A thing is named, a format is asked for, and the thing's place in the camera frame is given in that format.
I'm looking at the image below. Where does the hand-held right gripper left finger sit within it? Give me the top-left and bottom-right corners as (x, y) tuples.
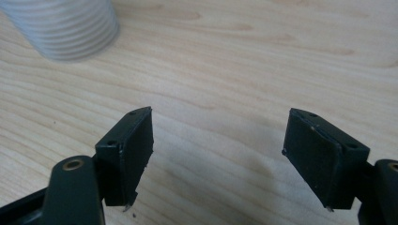
(94, 106), (155, 213)

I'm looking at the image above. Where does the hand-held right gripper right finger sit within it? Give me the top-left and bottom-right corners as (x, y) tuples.
(281, 107), (371, 213)

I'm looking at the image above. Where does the white ribbed plastic cup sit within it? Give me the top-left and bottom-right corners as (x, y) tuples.
(0, 0), (121, 62)

